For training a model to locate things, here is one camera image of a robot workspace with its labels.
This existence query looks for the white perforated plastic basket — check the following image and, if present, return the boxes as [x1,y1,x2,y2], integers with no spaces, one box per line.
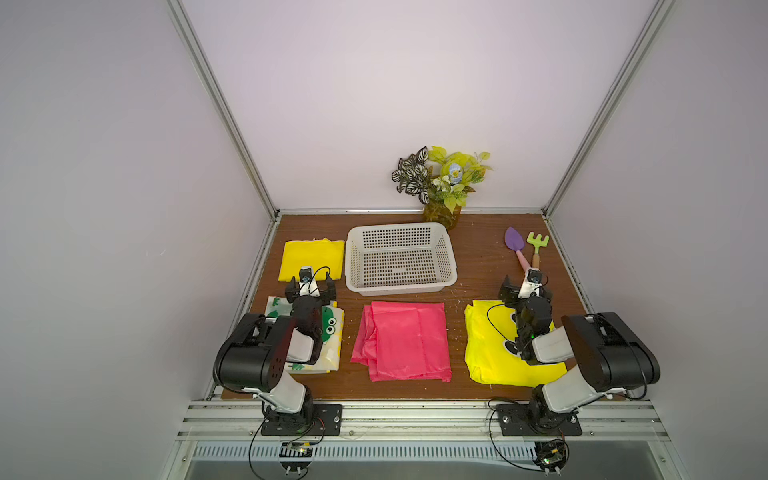
[344,222,458,296]

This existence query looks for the right controller board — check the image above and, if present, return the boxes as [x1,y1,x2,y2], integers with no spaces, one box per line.
[533,438,570,475]

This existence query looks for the controller board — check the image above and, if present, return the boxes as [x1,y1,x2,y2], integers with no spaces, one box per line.
[533,438,570,475]
[278,441,315,479]

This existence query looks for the left controller board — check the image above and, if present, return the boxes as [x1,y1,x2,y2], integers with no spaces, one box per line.
[278,441,315,479]

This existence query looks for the pink raincoat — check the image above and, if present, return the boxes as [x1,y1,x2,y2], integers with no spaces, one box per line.
[351,301,452,383]

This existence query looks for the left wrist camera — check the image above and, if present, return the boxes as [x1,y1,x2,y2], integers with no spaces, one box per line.
[299,266,317,296]

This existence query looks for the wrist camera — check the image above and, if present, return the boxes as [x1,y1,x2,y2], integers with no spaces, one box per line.
[299,266,317,296]
[518,267,543,299]

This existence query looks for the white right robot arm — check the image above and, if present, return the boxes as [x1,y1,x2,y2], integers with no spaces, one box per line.
[499,268,661,431]

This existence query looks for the green dinosaur print raincoat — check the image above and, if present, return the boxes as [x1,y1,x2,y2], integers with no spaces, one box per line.
[265,296,344,375]

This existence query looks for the yellow duck face raincoat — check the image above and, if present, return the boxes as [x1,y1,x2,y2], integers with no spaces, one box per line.
[465,300,567,388]

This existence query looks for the plain yellow folded raincoat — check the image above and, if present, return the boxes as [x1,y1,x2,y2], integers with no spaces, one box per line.
[278,239,345,282]

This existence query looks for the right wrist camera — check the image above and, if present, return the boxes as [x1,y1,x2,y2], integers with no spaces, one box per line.
[518,267,543,299]

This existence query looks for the green toy rake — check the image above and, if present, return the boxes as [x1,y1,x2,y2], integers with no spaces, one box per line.
[526,231,550,269]

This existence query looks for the purple toy trowel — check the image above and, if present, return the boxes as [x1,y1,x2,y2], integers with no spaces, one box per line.
[504,227,531,273]

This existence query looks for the aluminium front rail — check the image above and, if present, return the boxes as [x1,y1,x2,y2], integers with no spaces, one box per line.
[175,400,670,441]

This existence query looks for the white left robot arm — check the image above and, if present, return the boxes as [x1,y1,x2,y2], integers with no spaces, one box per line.
[212,273,336,430]

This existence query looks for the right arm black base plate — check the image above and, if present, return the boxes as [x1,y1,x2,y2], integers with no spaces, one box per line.
[495,403,583,437]

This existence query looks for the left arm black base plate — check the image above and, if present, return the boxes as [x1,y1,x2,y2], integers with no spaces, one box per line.
[260,403,343,437]

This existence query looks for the artificial potted plant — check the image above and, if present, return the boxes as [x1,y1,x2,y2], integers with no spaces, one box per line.
[391,146,492,231]

